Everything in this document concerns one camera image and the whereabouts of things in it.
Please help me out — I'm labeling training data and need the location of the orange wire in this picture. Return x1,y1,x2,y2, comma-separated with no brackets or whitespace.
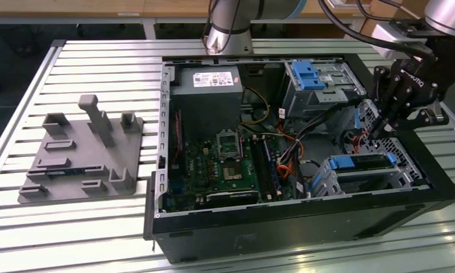
275,164,296,180

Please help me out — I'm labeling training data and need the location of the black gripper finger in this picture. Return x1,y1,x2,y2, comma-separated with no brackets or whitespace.
367,66,414,140
378,106,451,139

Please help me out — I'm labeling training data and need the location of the CPU socket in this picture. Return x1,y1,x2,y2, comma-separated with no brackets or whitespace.
223,163,248,182

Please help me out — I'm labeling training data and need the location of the grey parts rack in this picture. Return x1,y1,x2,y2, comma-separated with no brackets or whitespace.
17,94,145,205

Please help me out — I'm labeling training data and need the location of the white framed box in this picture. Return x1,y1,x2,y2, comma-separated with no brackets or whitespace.
328,0,356,9

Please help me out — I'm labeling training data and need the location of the metal disk bay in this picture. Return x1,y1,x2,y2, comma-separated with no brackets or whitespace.
308,152,423,197

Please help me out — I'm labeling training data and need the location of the black disk wire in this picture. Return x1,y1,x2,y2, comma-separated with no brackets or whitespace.
340,128,376,143

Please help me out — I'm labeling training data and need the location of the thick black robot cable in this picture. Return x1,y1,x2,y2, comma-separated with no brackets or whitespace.
318,0,438,63

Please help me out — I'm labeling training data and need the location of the black round speaker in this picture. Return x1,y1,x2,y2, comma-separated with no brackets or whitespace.
299,160,323,180

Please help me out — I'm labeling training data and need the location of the black PC case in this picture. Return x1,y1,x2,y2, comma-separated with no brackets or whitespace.
143,52,455,264

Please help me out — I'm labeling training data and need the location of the blue drive latch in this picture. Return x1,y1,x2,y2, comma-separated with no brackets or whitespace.
292,61,324,91

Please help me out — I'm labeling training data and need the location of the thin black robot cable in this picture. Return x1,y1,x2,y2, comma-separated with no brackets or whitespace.
355,0,426,23

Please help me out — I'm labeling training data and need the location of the metal socket cover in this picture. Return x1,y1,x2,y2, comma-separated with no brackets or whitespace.
215,129,246,163

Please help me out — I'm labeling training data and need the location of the grey power supply unit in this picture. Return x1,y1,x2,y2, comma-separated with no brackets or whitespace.
169,65,244,140

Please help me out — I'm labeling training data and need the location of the black RAM slot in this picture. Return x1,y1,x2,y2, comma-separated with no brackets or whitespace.
248,135,271,200

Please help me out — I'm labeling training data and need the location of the yellow wire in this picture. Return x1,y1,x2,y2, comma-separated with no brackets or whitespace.
240,86,271,126

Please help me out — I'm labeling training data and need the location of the black graphics card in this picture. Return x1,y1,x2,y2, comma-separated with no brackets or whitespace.
203,189,260,210

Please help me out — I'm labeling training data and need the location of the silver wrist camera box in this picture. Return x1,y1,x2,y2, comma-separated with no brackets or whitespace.
371,22,407,60

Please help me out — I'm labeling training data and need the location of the green motherboard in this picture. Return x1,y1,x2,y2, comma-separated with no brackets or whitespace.
165,125,300,205

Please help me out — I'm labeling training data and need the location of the multicolour wire bundle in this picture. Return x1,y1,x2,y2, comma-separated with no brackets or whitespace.
264,125,308,169

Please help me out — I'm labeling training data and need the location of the RAM stick on rack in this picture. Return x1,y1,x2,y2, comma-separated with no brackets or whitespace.
47,168,87,177

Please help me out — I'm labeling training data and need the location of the hard disk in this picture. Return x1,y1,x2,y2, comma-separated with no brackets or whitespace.
328,152,398,173

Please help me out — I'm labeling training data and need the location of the thin red wire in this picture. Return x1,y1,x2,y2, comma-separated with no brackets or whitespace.
175,109,184,169

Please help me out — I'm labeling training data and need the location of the metal optical drive cage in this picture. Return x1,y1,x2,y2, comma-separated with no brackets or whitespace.
282,60,368,122

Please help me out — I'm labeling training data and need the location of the black arm base cable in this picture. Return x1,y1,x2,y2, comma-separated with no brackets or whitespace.
202,0,236,54

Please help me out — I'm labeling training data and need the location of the wooden desk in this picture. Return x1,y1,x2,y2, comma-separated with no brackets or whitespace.
0,0,374,40

